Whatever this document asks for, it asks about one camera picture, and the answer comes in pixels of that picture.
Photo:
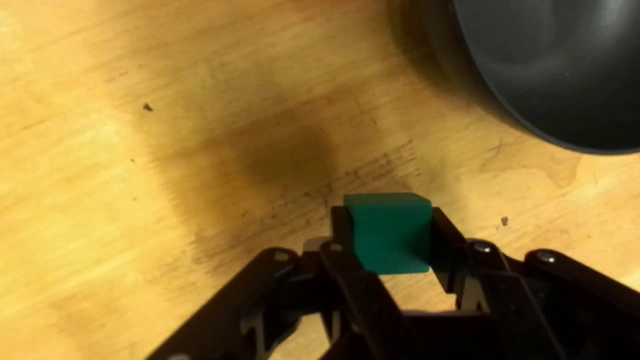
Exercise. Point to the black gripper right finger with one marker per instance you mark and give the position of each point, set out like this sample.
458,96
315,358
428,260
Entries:
526,300

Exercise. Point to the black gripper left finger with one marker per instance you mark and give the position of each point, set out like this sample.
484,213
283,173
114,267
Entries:
313,306

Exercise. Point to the green block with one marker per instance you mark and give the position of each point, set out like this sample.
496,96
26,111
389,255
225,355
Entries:
390,232

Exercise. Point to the black bowl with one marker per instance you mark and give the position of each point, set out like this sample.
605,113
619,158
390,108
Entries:
553,66

